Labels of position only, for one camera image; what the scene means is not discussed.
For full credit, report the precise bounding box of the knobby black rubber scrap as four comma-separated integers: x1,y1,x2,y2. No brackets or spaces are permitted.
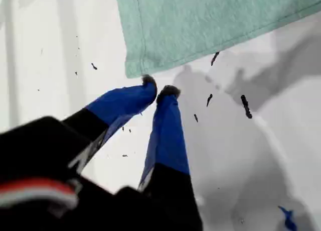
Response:
240,94,253,120

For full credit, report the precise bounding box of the pale green T-shirt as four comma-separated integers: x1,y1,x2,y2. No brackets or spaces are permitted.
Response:
114,0,321,79

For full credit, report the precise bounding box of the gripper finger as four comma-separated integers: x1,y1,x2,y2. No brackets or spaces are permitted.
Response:
137,84,204,231
62,74,158,175

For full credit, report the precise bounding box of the blue tape scrap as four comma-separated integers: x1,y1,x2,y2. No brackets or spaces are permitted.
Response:
277,205,298,231

